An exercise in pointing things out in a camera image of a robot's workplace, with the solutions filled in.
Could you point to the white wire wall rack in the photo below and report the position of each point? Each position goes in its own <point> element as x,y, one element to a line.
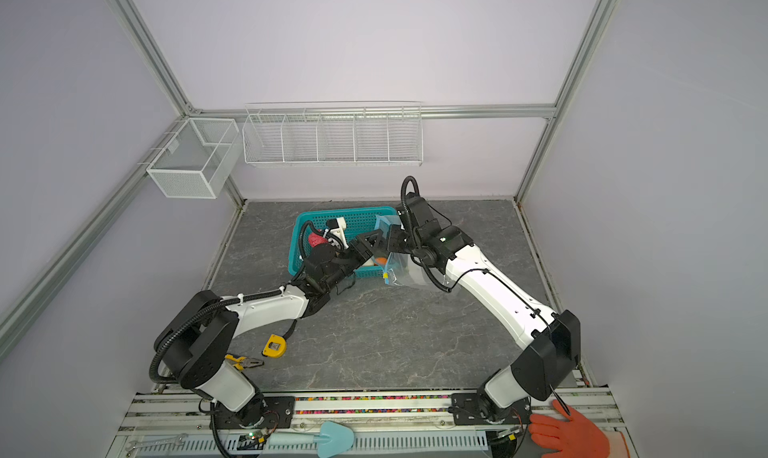
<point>333,134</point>

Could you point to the clear zip top bag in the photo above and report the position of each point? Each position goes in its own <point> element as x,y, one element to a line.
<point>402,266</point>

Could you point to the silver wrench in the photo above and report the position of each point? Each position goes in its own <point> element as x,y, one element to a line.
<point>135,447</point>

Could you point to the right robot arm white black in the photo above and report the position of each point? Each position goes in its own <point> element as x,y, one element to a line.
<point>549,341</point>

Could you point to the white mesh wall box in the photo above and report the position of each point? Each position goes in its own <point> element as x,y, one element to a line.
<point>198,159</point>

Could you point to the pink dragon fruit toy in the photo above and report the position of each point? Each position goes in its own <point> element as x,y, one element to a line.
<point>315,240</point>

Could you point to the teal plastic basket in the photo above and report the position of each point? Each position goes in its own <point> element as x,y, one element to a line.
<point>345,224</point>

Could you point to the orange gloved hand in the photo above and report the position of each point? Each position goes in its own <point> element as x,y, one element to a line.
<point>573,435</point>

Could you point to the yellow tape measure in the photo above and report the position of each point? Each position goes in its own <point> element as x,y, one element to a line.
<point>276,345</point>

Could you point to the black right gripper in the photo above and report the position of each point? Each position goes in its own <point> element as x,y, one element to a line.
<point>395,245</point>

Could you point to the yellow handled pliers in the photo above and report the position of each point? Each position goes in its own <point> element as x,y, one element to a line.
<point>241,362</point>

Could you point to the teal silicone spatula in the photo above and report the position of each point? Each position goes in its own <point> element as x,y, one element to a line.
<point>332,439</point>

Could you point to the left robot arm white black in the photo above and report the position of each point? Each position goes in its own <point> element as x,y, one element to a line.
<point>191,351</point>

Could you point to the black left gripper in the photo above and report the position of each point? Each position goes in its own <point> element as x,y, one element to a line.
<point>366,254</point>

